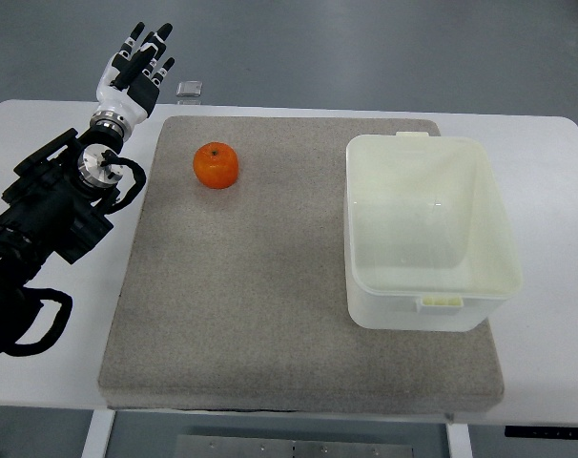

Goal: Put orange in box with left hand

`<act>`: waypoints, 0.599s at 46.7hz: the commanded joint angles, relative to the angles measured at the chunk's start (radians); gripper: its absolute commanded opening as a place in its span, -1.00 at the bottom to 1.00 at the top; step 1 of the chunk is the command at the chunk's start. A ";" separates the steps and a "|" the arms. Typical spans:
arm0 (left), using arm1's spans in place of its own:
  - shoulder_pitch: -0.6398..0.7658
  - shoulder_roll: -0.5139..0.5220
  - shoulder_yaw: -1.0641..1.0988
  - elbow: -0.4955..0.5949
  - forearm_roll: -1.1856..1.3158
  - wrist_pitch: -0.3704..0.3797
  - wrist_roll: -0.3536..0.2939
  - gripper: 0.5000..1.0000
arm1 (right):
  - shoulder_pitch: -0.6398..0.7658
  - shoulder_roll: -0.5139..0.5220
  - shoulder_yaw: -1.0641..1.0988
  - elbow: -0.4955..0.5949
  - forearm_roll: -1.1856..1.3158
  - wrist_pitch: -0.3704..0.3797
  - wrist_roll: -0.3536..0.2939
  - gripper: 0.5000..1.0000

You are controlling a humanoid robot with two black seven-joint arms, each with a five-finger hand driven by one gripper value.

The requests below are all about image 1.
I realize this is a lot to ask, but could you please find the white table leg left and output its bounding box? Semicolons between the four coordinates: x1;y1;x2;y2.
81;409;115;458

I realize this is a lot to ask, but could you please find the white table leg right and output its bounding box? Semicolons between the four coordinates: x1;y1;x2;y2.
446;424;474;458

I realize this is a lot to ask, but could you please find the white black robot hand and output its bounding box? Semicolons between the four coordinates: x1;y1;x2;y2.
96;22;175;128

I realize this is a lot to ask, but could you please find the grey felt mat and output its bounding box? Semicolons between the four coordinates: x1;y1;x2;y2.
98;115;504;415

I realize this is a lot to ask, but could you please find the small clear plastic object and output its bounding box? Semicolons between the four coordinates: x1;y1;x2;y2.
175;80;202;98

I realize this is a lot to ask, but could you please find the translucent white plastic box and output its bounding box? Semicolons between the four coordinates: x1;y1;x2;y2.
344;132;523;332

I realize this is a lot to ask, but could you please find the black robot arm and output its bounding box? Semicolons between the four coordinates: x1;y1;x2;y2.
0;109;146;357

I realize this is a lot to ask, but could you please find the white table leg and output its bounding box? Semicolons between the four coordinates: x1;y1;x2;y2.
446;424;474;458
81;409;115;458

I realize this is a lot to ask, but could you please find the black table control panel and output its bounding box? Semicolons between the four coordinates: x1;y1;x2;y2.
505;426;578;441

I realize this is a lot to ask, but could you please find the orange fruit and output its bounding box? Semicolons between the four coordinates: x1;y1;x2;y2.
193;142;239;189

